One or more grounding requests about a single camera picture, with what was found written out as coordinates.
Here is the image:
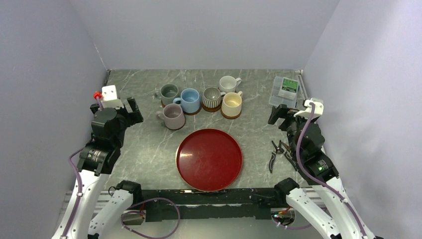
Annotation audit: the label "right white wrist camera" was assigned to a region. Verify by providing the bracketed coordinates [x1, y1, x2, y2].
[294, 98, 324, 122]

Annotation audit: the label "white mug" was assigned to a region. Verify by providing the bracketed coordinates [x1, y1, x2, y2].
[218, 76, 242, 93]

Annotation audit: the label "clear plastic parts box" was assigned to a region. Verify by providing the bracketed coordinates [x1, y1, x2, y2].
[269, 76, 300, 109]

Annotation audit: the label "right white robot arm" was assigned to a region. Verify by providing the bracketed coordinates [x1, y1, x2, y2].
[268, 101, 377, 239]

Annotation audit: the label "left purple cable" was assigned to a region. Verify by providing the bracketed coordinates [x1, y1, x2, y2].
[59, 96, 181, 239]

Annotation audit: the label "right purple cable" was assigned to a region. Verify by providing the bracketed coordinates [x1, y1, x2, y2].
[272, 102, 368, 239]

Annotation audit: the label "blue mug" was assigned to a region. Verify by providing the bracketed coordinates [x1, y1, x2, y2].
[173, 88, 201, 113]

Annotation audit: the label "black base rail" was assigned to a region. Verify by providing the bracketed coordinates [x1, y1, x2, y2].
[129, 188, 288, 222]

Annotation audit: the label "cream yellow mug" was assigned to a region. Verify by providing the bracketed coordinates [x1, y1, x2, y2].
[220, 91, 243, 116]

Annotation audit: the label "grey ribbed mug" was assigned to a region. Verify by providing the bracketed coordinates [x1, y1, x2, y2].
[202, 87, 226, 109]

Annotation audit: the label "grey-green mug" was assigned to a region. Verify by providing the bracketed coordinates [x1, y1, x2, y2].
[154, 84, 180, 106]

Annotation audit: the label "lilac mug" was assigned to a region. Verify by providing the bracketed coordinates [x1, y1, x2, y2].
[156, 104, 186, 130]

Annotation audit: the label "purple cable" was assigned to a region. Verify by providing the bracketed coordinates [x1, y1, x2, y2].
[59, 96, 181, 239]
[272, 102, 368, 239]

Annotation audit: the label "red round tray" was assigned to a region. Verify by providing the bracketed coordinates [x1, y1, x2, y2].
[175, 128, 243, 192]

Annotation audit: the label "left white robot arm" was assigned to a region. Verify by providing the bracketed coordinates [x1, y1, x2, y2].
[53, 97, 143, 239]

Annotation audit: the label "black handled pliers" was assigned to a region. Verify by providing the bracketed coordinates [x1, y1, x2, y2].
[268, 140, 298, 173]

